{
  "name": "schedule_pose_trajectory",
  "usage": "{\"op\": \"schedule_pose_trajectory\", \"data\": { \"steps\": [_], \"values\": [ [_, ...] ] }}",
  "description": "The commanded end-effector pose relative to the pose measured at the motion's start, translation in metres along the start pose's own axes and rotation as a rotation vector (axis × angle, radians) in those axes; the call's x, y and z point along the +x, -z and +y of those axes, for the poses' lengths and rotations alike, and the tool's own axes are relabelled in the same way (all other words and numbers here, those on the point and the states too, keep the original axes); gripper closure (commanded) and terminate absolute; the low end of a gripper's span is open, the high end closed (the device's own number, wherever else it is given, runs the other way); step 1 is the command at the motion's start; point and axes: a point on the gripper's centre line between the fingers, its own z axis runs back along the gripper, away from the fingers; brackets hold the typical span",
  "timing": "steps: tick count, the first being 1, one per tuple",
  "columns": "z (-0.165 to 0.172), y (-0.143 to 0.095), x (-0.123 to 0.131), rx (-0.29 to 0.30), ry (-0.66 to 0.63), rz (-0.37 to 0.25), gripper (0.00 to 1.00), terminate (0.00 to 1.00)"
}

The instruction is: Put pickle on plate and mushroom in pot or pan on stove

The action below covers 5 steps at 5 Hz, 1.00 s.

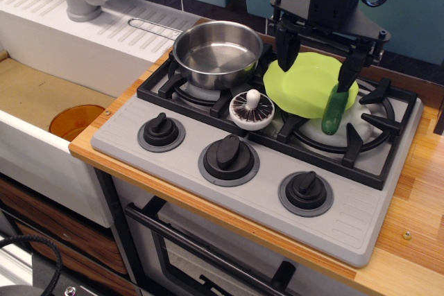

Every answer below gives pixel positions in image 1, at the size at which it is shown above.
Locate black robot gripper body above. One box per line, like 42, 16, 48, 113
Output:
271, 0, 391, 59

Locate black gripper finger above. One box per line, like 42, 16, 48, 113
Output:
337, 49, 367, 93
275, 25, 300, 71

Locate green toy pickle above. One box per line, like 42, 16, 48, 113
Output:
321, 85, 349, 135

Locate lime green plastic plate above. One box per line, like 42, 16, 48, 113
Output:
263, 52, 342, 119

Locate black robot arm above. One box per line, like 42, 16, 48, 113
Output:
271, 0, 391, 92

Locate stainless steel pot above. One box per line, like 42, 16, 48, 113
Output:
128, 18, 264, 90

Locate white toy mushroom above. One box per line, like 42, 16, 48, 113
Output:
228, 89, 275, 131

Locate black middle stove knob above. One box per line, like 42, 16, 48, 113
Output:
198, 134, 260, 187

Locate black stove knob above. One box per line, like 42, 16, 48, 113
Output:
198, 134, 260, 187
137, 112, 186, 153
278, 171, 334, 218

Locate grey toy stove top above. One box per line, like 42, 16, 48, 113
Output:
89, 49, 425, 269

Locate black right stove knob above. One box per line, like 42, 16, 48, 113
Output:
278, 171, 334, 218

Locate black left stove knob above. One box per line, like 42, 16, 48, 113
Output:
137, 112, 186, 153

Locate black right burner grate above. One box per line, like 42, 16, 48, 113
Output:
248, 78, 422, 190

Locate black burner grate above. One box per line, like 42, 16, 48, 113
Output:
136, 43, 296, 137
248, 78, 422, 190

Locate black left burner grate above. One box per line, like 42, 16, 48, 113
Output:
136, 43, 296, 137

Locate white toy sink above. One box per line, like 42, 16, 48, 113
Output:
1, 0, 198, 227

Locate wooden drawer fronts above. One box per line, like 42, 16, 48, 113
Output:
1, 175, 137, 295

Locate oven door with black handle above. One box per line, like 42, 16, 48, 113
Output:
114, 179, 360, 295

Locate black foreground cable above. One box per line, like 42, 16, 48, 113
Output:
0, 234, 63, 296

